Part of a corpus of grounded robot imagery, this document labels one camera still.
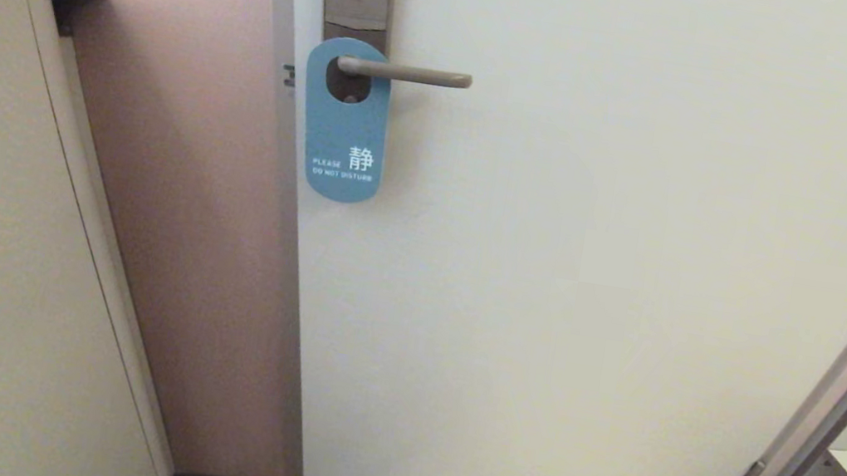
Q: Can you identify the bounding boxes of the white door hanger sign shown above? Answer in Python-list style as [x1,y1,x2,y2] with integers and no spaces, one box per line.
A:
[287,32,402,209]

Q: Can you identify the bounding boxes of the white room door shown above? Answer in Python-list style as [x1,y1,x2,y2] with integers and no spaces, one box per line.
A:
[212,0,847,476]

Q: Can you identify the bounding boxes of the beige lever door handle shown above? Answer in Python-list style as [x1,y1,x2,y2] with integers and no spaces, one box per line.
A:
[335,53,475,95]

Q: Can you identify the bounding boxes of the dark wall lamp shelf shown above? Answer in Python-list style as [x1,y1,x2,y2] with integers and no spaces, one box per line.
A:
[38,0,105,43]

